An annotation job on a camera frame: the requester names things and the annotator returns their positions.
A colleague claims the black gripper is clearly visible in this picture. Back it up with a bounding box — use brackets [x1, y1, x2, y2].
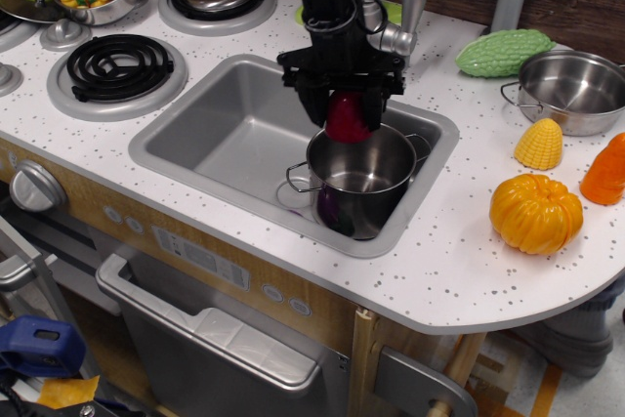
[277, 1, 405, 132]

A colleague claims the dark red toy sweet potato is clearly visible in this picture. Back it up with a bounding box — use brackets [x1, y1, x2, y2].
[325, 91, 371, 144]

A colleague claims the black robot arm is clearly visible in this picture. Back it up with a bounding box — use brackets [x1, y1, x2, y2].
[277, 0, 404, 131]

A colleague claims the steel pot in sink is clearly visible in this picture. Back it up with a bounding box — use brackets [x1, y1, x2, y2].
[285, 124, 432, 240]

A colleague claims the grey toy sink basin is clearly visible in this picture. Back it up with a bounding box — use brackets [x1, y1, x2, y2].
[129, 55, 459, 258]

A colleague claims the glass pot lid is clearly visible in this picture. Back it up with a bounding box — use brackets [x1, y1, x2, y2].
[1, 0, 64, 23]

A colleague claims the silver toy faucet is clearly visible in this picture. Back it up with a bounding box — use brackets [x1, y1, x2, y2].
[362, 0, 427, 68]

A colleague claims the green cutting board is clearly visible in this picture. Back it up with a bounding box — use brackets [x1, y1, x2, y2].
[295, 1, 402, 26]

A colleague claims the green toy bitter gourd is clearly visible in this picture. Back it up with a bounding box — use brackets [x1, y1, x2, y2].
[455, 29, 557, 78]

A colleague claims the yellow toy corn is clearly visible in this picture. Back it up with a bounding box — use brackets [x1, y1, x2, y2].
[514, 118, 563, 170]

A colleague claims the orange toy pumpkin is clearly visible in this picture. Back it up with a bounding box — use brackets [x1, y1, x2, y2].
[489, 174, 584, 256]

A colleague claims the steel pan on counter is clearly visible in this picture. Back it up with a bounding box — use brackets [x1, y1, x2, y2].
[500, 50, 624, 137]

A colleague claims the black coil burner front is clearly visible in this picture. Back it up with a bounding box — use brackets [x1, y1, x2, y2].
[65, 34, 176, 103]

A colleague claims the orange toy carrot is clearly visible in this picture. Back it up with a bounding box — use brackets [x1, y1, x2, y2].
[580, 133, 624, 205]

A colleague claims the silver stove knob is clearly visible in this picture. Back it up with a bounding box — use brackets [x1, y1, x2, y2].
[39, 19, 92, 52]

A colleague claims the silver oven dial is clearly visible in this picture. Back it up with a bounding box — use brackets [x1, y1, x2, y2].
[9, 160, 67, 213]

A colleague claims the blue clamp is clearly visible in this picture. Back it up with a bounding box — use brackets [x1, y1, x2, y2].
[1, 315, 87, 378]

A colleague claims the grey oven door handle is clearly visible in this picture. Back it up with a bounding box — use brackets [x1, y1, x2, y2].
[96, 254, 321, 394]

